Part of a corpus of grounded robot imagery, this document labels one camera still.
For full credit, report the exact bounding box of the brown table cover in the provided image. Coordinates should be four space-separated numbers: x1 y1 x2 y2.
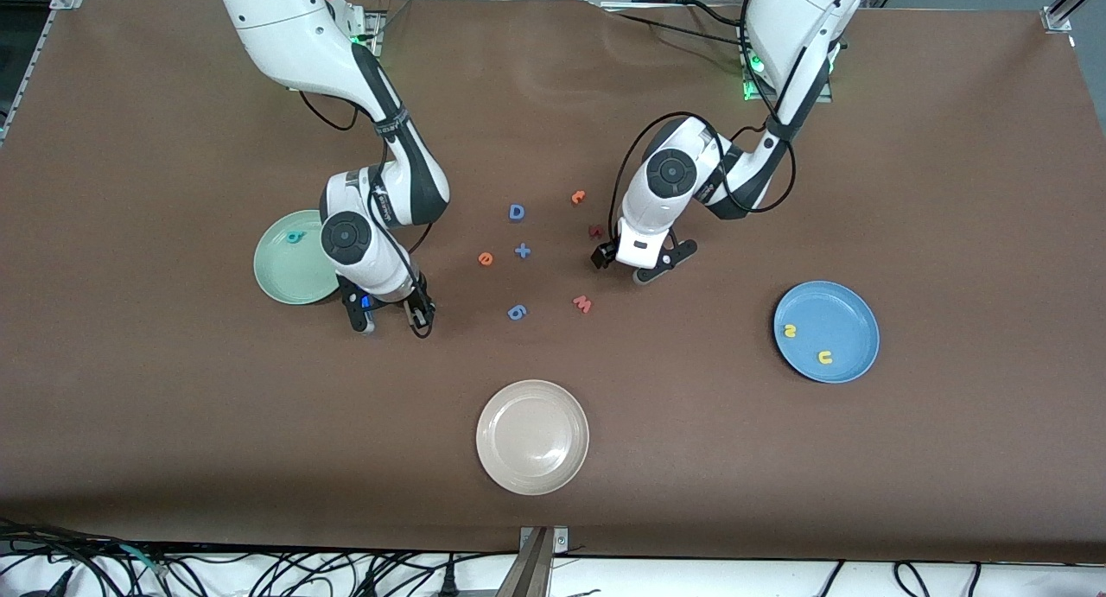
0 0 1106 565

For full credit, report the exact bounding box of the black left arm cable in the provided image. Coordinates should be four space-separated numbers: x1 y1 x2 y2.
609 0 798 252

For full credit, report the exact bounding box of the light green plate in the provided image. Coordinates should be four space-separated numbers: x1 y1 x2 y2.
253 209 346 306

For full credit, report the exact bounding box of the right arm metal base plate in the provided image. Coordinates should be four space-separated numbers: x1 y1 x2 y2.
346 10 382 58

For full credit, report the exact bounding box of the beige plate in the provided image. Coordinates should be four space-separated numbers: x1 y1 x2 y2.
475 379 590 496

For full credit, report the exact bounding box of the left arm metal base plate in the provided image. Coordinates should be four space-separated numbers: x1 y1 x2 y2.
741 57 835 104

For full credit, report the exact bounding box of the teal cable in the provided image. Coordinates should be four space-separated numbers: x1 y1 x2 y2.
121 543 167 578

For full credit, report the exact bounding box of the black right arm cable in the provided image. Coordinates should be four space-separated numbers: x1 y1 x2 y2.
298 87 435 339

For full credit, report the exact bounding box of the blue plate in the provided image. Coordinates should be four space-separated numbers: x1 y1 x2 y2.
773 281 880 384

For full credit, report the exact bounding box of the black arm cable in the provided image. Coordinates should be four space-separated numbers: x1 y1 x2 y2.
609 0 798 252
298 87 435 339

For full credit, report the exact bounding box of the black base cable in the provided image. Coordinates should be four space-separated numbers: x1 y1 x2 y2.
603 10 748 47

